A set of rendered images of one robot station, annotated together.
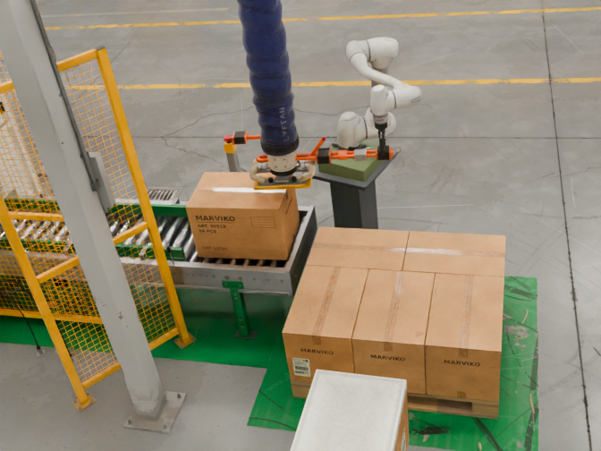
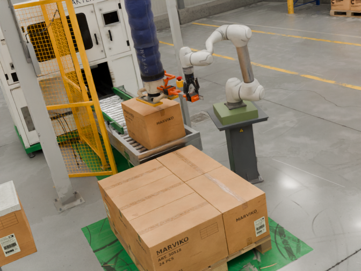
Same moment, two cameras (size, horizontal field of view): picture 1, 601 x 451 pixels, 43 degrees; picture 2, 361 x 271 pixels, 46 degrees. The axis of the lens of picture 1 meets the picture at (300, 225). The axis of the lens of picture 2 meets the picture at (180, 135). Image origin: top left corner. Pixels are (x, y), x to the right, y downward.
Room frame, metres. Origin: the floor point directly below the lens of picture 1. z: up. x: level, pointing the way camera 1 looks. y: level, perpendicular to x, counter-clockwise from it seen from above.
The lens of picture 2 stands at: (1.39, -2.97, 2.39)
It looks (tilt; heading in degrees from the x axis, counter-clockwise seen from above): 24 degrees down; 48
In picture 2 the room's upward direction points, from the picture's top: 11 degrees counter-clockwise
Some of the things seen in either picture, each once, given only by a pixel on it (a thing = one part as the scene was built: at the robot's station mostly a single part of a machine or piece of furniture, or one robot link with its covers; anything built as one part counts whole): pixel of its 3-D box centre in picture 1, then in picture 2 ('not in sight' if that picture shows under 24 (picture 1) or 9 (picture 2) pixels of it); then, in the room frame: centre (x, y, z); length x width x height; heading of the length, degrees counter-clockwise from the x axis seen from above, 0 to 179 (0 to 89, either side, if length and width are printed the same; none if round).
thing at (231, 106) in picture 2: (346, 145); (234, 101); (4.47, -0.39, 0.87); 0.22 x 0.18 x 0.06; 56
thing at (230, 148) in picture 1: (241, 201); (187, 121); (4.53, 0.40, 0.50); 0.07 x 0.07 x 1.00; 71
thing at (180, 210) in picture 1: (105, 204); (136, 101); (4.61, 1.37, 0.60); 1.60 x 0.10 x 0.09; 71
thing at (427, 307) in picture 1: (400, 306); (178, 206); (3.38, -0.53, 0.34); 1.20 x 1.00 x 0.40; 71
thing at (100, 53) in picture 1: (90, 243); (63, 100); (3.51, 1.19, 1.05); 0.87 x 0.10 x 2.10; 123
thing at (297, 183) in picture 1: (283, 181); (148, 99); (3.79, 0.07, 1.10); 0.34 x 0.10 x 0.05; 79
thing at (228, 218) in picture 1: (245, 215); (152, 120); (4.00, 0.34, 0.75); 0.60 x 0.40 x 0.40; 74
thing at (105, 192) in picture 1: (88, 179); (33, 58); (3.25, 1.01, 1.62); 0.20 x 0.05 x 0.30; 71
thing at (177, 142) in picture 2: (300, 240); (169, 145); (3.88, 0.01, 0.58); 0.70 x 0.03 x 0.06; 161
